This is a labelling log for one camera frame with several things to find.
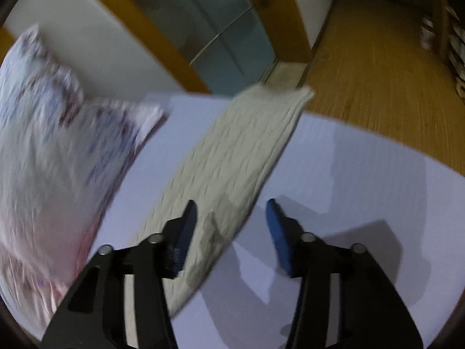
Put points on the cream cable-knit sweater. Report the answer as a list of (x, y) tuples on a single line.
[(224, 174)]

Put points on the pink floral pillow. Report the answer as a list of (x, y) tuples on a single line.
[(63, 157)]

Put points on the lavender bed sheet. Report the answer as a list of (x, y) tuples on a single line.
[(342, 184)]

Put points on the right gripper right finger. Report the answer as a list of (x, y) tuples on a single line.
[(338, 290)]

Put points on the frosted glass door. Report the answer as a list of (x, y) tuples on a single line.
[(223, 40)]

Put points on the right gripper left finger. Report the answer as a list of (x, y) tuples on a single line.
[(91, 315)]

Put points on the wooden door frame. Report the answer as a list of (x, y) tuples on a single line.
[(280, 18)]

